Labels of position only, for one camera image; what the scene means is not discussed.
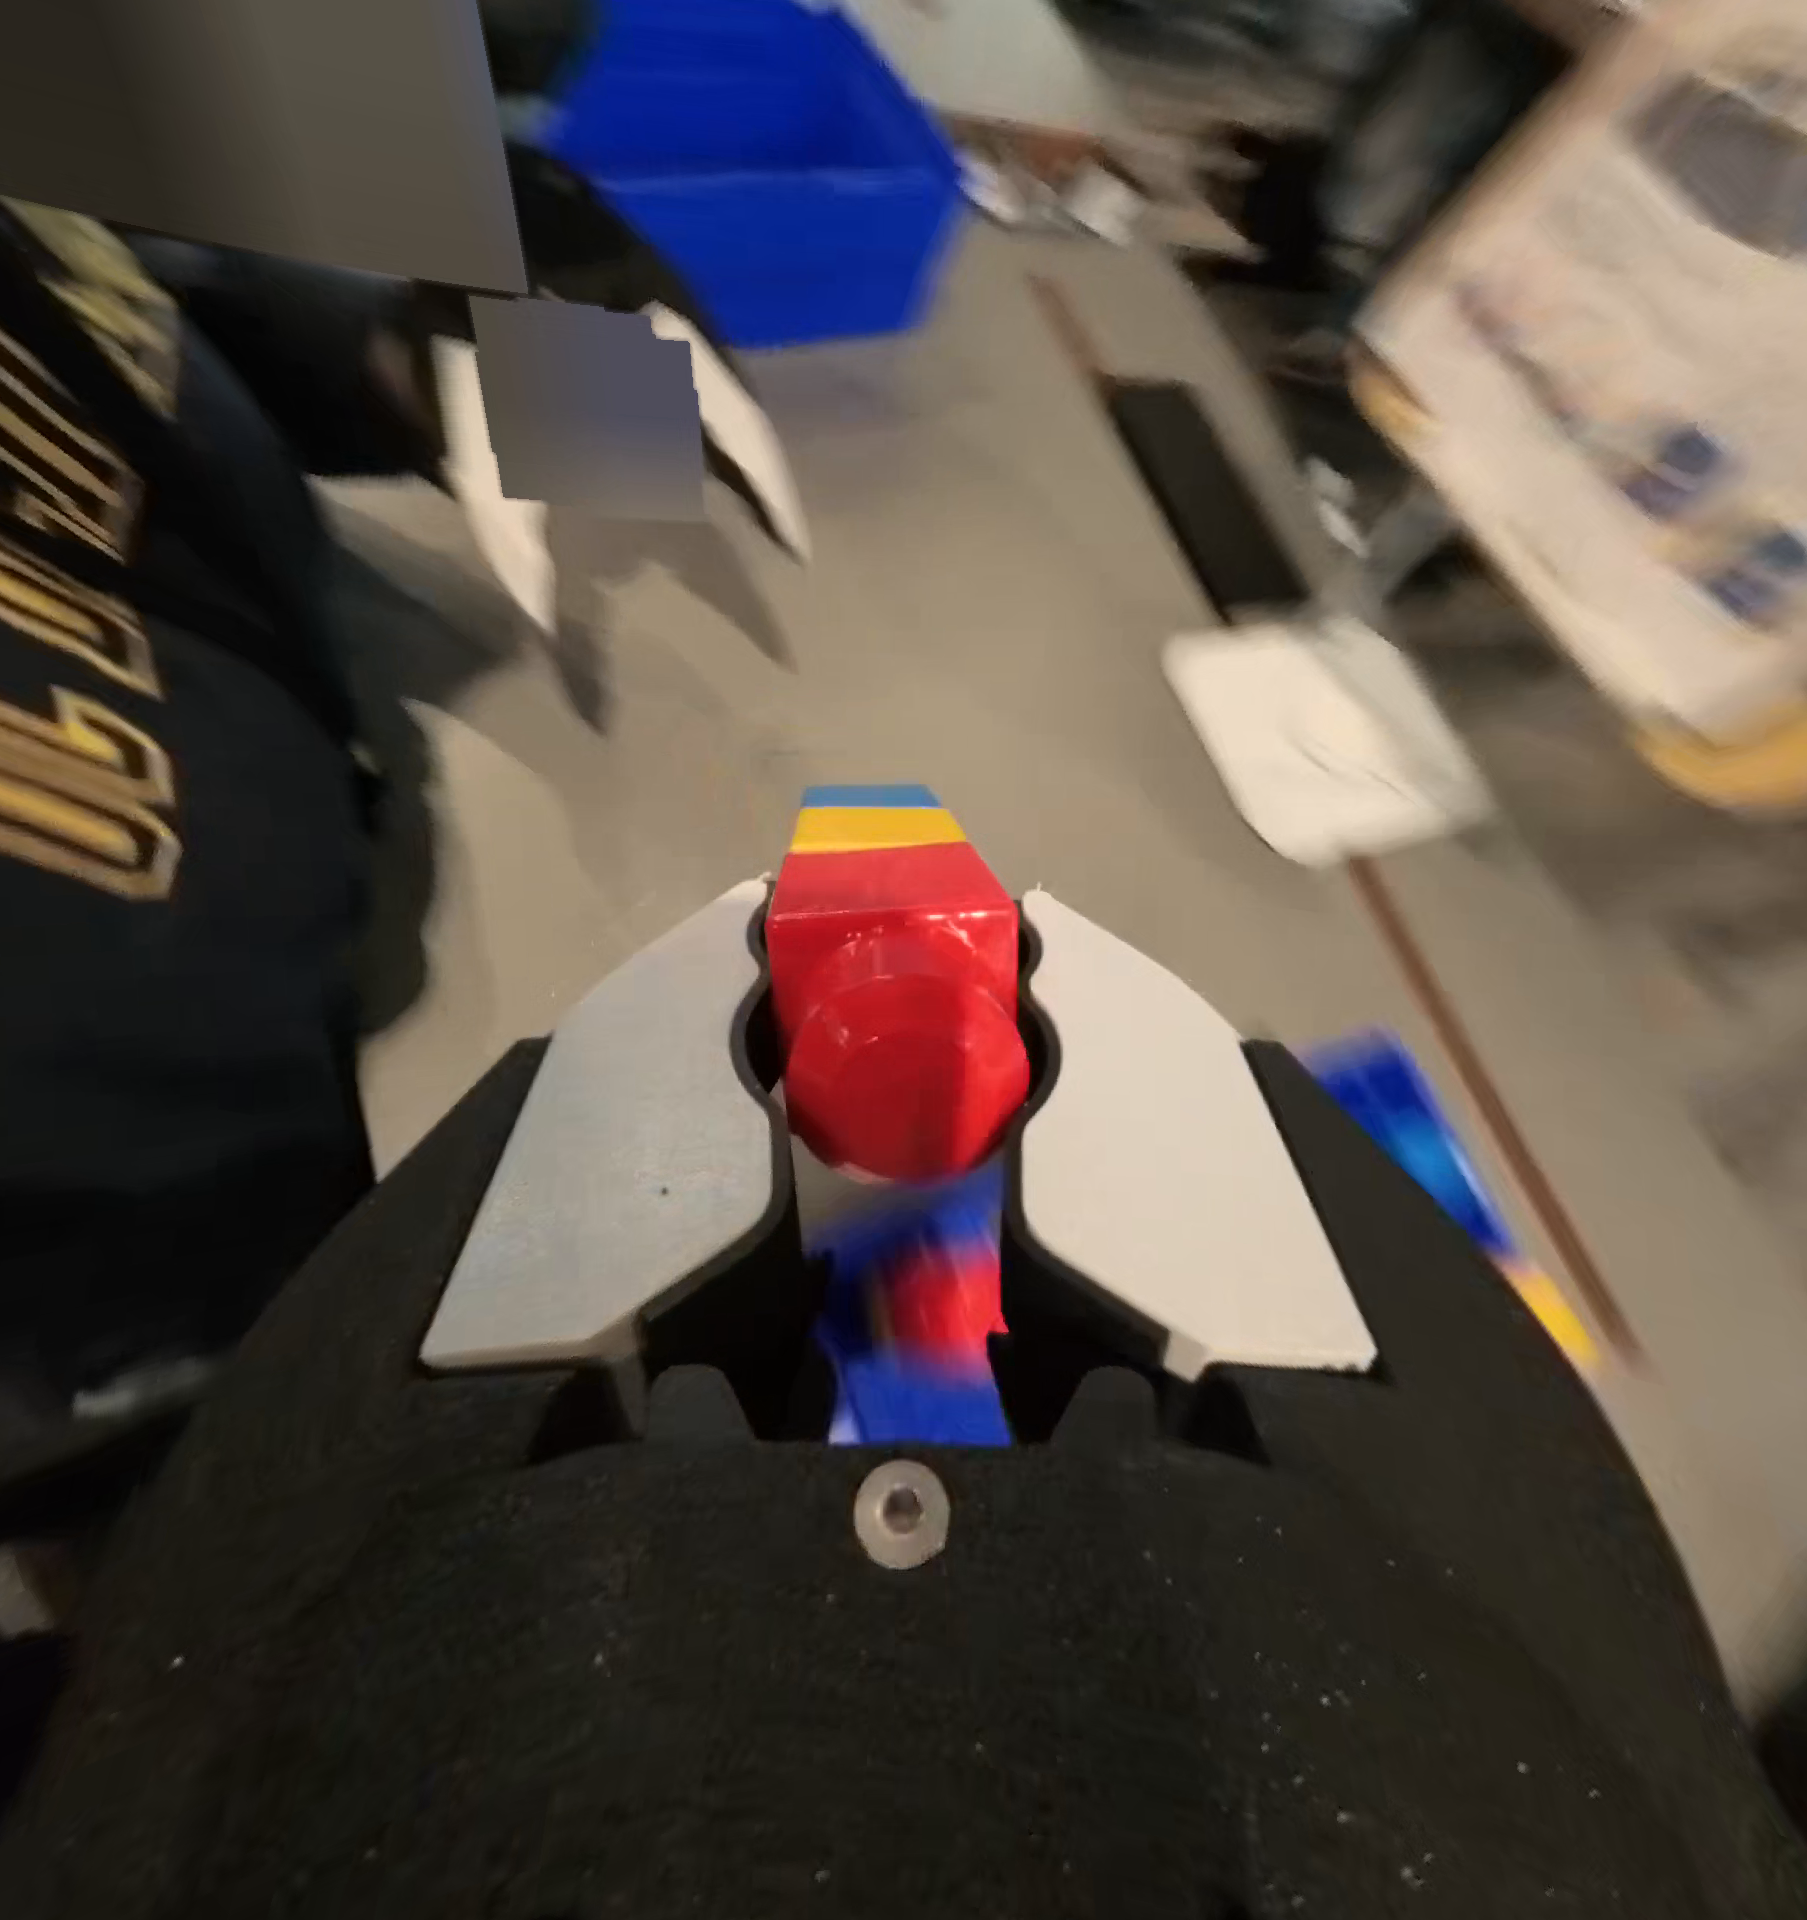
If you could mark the yellow mega block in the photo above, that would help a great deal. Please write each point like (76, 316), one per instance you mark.
(876, 832)

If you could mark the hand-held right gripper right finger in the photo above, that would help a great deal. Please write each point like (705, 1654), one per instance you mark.
(1173, 1171)

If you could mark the thin brown stick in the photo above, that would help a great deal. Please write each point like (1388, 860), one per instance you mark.
(1503, 1124)

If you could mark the blue printed box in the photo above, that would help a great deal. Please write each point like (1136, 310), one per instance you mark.
(917, 1372)

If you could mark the blue plastic bin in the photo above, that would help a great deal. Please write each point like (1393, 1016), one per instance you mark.
(784, 179)

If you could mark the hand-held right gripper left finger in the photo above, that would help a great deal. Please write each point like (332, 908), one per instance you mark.
(627, 1171)

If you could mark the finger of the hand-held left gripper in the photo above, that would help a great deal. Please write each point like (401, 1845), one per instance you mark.
(747, 450)
(512, 548)

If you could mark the white paper sheet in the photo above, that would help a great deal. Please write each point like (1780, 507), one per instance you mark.
(1325, 735)

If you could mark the red mega block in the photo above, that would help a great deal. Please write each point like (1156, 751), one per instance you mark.
(895, 1019)

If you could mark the person's black printed sweatshirt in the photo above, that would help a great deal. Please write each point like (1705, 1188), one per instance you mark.
(139, 930)

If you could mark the large printed cardboard box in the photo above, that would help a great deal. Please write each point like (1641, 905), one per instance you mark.
(1653, 374)

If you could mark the black flat bar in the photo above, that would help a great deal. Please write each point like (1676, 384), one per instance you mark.
(1204, 495)

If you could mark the blue mega block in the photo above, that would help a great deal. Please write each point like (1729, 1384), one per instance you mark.
(871, 796)

